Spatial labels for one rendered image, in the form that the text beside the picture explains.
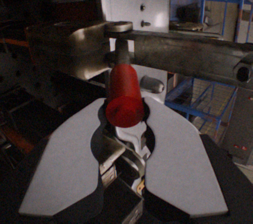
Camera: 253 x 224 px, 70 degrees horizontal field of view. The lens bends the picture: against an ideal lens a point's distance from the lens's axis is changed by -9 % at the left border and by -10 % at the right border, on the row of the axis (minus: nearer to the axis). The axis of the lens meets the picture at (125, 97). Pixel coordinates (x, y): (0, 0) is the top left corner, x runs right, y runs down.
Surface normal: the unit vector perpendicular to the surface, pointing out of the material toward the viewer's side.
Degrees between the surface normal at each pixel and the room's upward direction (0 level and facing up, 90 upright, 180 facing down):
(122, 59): 90
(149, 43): 87
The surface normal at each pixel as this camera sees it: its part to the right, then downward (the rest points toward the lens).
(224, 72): -0.58, 0.44
